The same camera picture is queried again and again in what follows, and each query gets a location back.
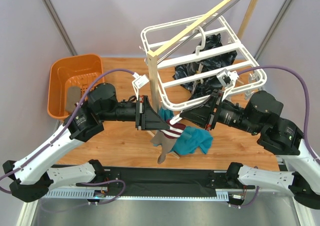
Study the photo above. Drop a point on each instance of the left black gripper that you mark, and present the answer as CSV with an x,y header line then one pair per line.
x,y
139,112

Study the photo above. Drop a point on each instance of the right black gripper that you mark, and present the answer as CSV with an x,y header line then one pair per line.
x,y
212,110

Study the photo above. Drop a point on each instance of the teal cloth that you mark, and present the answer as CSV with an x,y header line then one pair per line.
x,y
191,139

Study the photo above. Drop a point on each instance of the white clip hanger frame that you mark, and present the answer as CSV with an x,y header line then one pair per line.
x,y
257,81

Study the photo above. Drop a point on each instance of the grey maroon striped sock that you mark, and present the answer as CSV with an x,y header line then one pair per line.
x,y
72,98

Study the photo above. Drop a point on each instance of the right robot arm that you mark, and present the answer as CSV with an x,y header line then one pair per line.
x,y
279,136

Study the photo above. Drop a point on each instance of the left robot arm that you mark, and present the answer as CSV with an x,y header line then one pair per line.
x,y
34,176

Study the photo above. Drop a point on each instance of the dark patterned shorts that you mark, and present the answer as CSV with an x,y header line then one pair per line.
x,y
205,86

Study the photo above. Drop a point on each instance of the wooden drying rack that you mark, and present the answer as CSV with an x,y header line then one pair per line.
x,y
245,74

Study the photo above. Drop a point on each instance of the black base cloth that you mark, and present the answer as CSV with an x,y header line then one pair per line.
x,y
159,181

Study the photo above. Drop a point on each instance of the orange laundry basket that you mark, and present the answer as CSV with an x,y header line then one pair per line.
x,y
78,71

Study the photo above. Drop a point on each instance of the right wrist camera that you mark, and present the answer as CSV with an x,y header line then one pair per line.
x,y
227,79

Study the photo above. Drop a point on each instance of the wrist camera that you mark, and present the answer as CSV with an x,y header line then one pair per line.
x,y
139,80
227,79

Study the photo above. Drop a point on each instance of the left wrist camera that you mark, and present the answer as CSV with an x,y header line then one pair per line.
x,y
139,80

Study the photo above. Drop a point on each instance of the slotted cable duct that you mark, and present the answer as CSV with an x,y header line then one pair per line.
x,y
92,194

